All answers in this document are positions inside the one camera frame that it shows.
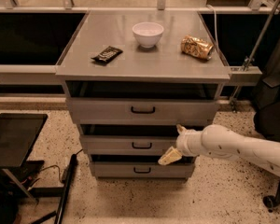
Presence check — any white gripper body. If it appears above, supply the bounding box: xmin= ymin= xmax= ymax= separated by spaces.
xmin=175 ymin=129 xmax=205 ymax=157

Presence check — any grey drawer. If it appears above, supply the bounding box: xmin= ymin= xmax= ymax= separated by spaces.
xmin=89 ymin=155 xmax=195 ymax=179
xmin=65 ymin=80 xmax=218 ymax=126
xmin=80 ymin=124 xmax=178 ymax=156

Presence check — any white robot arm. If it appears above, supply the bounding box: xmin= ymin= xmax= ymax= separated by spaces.
xmin=158 ymin=124 xmax=280 ymax=177

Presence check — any grey bottom drawer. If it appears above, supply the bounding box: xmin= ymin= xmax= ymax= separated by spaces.
xmin=89 ymin=155 xmax=195 ymax=179

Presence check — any grey drawer cabinet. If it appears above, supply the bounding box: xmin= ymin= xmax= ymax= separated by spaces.
xmin=54 ymin=8 xmax=231 ymax=181

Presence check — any grey top drawer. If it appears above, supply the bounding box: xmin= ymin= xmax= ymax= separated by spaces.
xmin=65 ymin=80 xmax=218 ymax=126

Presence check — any crushed gold can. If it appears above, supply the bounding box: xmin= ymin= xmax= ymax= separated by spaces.
xmin=180 ymin=35 xmax=214 ymax=61

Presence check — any black office chair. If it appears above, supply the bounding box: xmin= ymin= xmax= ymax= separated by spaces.
xmin=251 ymin=16 xmax=280 ymax=210

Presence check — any white bowl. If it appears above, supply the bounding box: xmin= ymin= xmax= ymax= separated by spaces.
xmin=133 ymin=22 xmax=164 ymax=48

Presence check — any black snack bar wrapper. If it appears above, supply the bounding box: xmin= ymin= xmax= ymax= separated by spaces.
xmin=92 ymin=46 xmax=123 ymax=63

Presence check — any black pole on floor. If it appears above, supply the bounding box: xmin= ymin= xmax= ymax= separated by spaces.
xmin=31 ymin=152 xmax=79 ymax=224

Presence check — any black side table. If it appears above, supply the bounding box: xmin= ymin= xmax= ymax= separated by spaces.
xmin=0 ymin=113 xmax=48 ymax=203

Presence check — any white cable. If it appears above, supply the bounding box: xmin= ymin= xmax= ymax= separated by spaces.
xmin=205 ymin=4 xmax=222 ymax=58

